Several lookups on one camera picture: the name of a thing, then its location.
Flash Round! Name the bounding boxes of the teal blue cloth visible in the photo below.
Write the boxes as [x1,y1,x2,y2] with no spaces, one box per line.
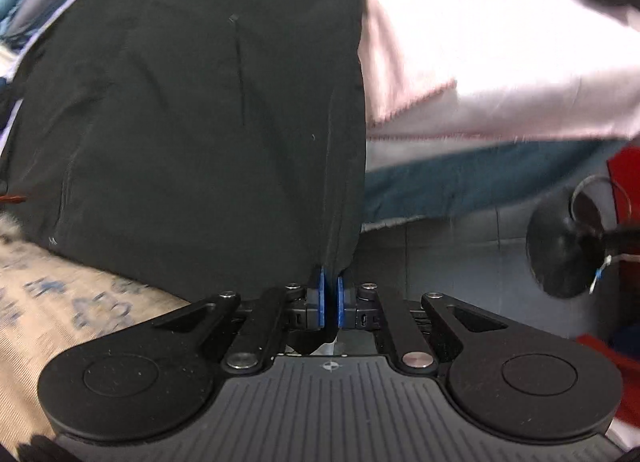
[361,135,632,234]

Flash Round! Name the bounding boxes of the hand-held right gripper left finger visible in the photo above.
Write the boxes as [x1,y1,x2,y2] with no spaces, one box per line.
[152,266,327,374]

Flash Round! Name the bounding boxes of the purple floral bed sheet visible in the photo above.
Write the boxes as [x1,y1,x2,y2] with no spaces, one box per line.
[0,0,640,143]

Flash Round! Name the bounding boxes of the red object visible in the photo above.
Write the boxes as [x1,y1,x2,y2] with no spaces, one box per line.
[574,145,640,443]

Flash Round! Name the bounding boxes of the black pants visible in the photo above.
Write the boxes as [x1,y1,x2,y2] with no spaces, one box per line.
[0,0,368,304]

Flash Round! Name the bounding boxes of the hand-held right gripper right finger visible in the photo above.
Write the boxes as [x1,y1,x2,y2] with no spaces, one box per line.
[336,276,508,374]

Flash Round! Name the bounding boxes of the beige printed cloth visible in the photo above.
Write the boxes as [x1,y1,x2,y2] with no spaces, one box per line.
[0,212,192,449]

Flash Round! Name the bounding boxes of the black round object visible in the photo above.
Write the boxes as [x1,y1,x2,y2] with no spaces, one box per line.
[526,175,640,299]

